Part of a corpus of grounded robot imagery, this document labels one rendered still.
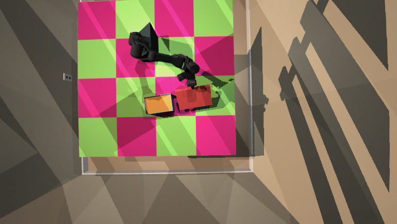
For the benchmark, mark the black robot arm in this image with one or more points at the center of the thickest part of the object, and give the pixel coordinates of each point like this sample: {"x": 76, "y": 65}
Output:
{"x": 139, "y": 42}

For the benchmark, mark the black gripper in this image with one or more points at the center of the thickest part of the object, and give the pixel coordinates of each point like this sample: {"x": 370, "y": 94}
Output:
{"x": 191, "y": 82}

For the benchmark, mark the red box lid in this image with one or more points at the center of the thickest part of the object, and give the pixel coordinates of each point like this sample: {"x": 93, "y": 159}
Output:
{"x": 191, "y": 98}

